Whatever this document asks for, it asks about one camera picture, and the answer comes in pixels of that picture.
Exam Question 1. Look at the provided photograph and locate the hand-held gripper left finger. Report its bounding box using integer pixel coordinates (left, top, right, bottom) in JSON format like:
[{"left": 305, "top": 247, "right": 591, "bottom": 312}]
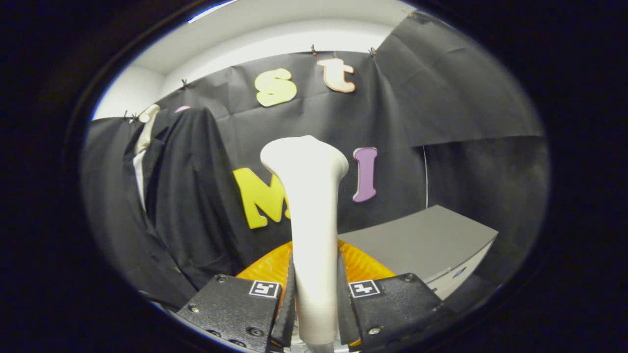
[{"left": 176, "top": 240, "right": 295, "bottom": 353}]

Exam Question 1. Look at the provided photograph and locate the black suit jacket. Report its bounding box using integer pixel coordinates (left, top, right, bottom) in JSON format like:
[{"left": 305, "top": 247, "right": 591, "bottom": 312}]
[{"left": 125, "top": 107, "right": 248, "bottom": 309}]

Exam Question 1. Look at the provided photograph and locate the black backdrop cloth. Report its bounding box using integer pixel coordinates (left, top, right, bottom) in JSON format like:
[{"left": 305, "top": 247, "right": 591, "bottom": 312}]
[{"left": 81, "top": 11, "right": 550, "bottom": 314}]

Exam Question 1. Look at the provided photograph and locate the white garment steamer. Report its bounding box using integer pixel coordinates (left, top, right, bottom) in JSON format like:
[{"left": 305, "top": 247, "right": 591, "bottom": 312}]
[{"left": 260, "top": 135, "right": 350, "bottom": 353}]

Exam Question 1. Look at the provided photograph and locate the grey cabinet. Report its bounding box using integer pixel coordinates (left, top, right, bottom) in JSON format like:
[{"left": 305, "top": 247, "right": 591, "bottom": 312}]
[{"left": 338, "top": 205, "right": 499, "bottom": 301}]

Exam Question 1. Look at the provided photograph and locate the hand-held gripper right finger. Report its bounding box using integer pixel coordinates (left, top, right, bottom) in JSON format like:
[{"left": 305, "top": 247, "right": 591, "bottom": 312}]
[{"left": 337, "top": 239, "right": 454, "bottom": 351}]

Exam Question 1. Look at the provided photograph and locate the beige plastic hanger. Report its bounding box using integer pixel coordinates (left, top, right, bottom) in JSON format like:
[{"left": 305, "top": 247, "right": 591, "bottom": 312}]
[{"left": 137, "top": 104, "right": 161, "bottom": 152}]

